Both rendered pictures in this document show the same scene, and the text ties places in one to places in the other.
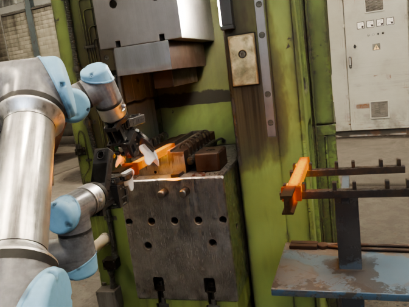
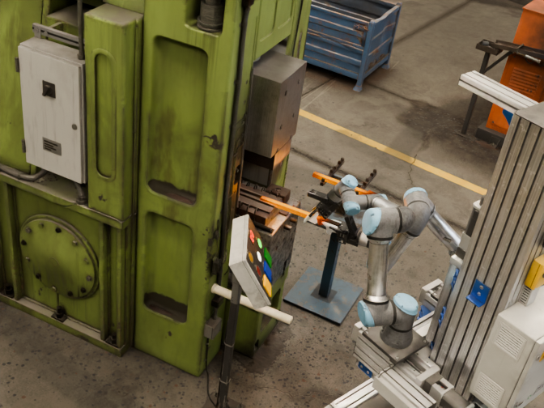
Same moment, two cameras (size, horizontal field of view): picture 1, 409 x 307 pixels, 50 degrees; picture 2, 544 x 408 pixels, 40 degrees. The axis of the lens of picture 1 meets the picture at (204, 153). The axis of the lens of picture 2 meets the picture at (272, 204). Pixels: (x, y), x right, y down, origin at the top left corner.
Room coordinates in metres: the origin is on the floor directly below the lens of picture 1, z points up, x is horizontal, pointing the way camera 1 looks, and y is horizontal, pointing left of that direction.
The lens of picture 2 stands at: (1.33, 3.37, 3.23)
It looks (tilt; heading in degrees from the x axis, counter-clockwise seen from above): 35 degrees down; 273
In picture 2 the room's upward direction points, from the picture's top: 8 degrees clockwise
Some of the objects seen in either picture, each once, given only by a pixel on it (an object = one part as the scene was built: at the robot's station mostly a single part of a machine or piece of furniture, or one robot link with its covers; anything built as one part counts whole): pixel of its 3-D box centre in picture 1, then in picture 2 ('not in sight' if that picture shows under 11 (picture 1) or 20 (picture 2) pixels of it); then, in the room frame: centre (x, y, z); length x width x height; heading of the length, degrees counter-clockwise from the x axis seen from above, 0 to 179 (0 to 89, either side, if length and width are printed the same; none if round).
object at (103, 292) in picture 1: (110, 297); (212, 326); (1.72, 0.47, 0.36); 0.09 x 0.07 x 0.12; 73
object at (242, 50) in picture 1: (243, 59); not in sight; (1.53, -0.17, 1.27); 0.09 x 0.02 x 0.17; 73
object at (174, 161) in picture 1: (177, 150); (238, 199); (1.70, 0.10, 0.96); 0.42 x 0.20 x 0.09; 163
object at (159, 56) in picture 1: (164, 58); (244, 141); (1.70, 0.10, 1.32); 0.42 x 0.20 x 0.10; 163
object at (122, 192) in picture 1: (105, 192); (349, 234); (1.10, 0.27, 0.98); 0.12 x 0.08 x 0.09; 163
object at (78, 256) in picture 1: (71, 253); not in sight; (0.94, 0.33, 0.89); 0.11 x 0.08 x 0.11; 95
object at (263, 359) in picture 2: not in sight; (261, 344); (1.46, 0.18, 0.01); 0.58 x 0.39 x 0.01; 73
